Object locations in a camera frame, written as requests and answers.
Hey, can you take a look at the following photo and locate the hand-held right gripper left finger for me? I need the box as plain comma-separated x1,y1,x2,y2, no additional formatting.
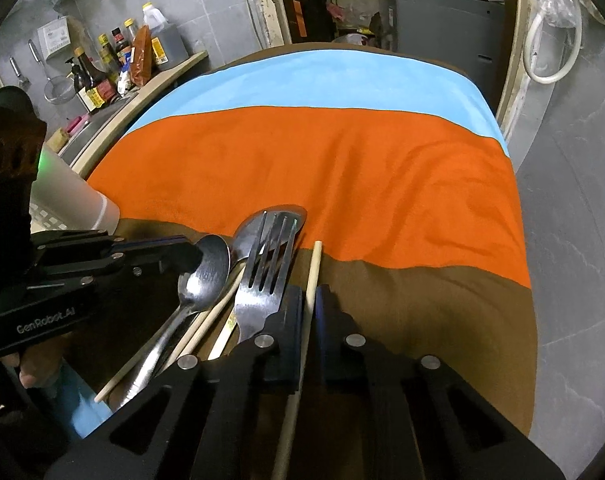
42,284,306,480

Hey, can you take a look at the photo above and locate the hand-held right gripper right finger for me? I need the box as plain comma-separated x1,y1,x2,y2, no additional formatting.
315,284,568,480

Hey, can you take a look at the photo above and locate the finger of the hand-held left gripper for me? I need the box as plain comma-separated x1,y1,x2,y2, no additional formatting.
27,247,206,287
30,230,193,253

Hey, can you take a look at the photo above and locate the wooden chopstick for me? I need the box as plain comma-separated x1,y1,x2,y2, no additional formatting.
94,265,246,404
207,305,240,362
271,241,324,480

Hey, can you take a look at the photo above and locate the small metal spoon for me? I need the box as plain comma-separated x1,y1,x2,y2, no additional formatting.
113,234,232,411

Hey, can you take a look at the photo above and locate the white plastic utensil holder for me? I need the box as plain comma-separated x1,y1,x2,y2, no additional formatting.
29,145,122,237

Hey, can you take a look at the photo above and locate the large metal spoon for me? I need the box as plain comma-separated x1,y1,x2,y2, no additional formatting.
231,205,308,282

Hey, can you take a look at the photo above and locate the person's left forearm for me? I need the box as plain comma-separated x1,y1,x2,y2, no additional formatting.
0,355,90,480

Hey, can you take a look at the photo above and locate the person's left hand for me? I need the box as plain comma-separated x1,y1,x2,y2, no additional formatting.
0,335,70,391

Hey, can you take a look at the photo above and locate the metal sink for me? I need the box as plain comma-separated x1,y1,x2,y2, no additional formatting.
60,92,139,165

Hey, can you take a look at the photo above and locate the blue orange brown striped blanket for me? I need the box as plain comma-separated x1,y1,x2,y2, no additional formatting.
57,42,538,441

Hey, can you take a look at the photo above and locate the dark soy sauce bottle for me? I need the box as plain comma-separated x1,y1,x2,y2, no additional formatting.
72,47,110,112

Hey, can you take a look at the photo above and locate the metal mesh strainer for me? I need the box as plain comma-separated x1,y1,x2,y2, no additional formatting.
28,39,76,107

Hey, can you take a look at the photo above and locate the large oil jug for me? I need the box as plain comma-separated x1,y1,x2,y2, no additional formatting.
141,2,189,72

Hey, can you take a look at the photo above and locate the metal scoop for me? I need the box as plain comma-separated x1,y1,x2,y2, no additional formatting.
8,56,32,90

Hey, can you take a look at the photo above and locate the grey cabinet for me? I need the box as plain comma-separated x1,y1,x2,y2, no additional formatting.
377,0,507,113

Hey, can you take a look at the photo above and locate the white wall box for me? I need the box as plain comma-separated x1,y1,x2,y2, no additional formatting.
36,16,74,54

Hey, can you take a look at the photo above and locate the wooden door frame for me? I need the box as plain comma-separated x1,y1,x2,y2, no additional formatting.
256,0,536,133

